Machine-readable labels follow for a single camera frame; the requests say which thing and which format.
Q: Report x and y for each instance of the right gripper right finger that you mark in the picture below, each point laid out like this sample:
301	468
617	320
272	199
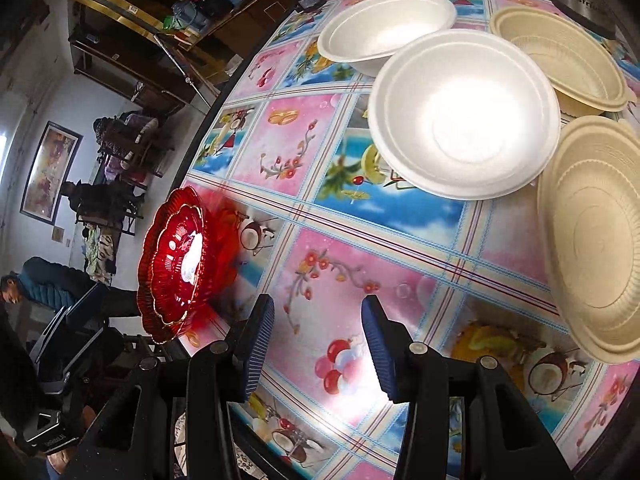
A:
388	341

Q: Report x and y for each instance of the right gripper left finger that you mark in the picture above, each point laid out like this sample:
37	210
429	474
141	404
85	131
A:
252	346

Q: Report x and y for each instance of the large red wedding plate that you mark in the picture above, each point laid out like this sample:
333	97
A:
217	269

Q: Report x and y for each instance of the beige plastic plate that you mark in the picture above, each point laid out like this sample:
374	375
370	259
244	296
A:
588	211

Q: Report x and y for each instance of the white foam plate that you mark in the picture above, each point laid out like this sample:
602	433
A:
464	115

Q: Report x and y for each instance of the white foam bowl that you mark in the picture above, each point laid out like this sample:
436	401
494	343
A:
367	34

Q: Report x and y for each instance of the beige plastic bowl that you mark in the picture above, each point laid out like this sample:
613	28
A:
583	74

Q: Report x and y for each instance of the small red glass plate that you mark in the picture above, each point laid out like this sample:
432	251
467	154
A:
175	262

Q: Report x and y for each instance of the person left hand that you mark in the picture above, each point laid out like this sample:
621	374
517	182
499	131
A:
57	462

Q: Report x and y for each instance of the man in teal jacket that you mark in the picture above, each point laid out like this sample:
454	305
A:
57	287

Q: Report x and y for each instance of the colourful printed tablecloth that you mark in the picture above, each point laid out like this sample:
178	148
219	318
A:
324	222

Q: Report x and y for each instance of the seated person dark clothes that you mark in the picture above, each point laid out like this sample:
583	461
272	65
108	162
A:
106	200

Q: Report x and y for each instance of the seated person patterned clothes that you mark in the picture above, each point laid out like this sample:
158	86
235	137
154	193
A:
130	126

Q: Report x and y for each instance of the wooden sideboard cabinet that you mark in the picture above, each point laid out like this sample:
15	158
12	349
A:
161	53

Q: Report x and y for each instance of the framed wall painting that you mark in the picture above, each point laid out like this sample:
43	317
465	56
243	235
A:
56	151

